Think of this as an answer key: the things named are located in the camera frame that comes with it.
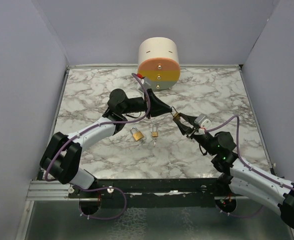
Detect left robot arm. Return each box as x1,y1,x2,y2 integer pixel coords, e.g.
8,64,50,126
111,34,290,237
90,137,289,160
39,88,172,198

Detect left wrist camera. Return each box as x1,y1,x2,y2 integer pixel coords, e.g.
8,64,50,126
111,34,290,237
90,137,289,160
137,73,151,93

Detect round three-drawer storage box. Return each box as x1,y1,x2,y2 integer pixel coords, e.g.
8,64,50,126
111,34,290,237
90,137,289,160
138,37,181,91

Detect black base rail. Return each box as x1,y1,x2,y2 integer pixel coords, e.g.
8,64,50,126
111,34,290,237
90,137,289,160
69,177,240,209

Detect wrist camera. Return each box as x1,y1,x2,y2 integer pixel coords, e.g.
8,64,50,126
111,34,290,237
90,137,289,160
194,114,212,135
137,73,151,93

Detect large brass padlock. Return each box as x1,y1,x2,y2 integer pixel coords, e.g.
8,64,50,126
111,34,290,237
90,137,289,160
130,126,144,142

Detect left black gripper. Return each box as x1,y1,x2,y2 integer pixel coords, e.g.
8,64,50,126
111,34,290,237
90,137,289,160
121,89,173,120

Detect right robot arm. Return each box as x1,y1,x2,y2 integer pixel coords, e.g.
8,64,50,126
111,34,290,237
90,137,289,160
173,112,294,229

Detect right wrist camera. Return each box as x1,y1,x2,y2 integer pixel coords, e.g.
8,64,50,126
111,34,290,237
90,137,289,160
194,114,212,135

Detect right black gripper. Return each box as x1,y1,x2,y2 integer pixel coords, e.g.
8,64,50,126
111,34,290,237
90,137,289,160
175,112,217,156

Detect small brass padlock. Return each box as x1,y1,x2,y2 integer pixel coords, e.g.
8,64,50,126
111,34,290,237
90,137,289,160
151,123,159,138
171,106,181,121

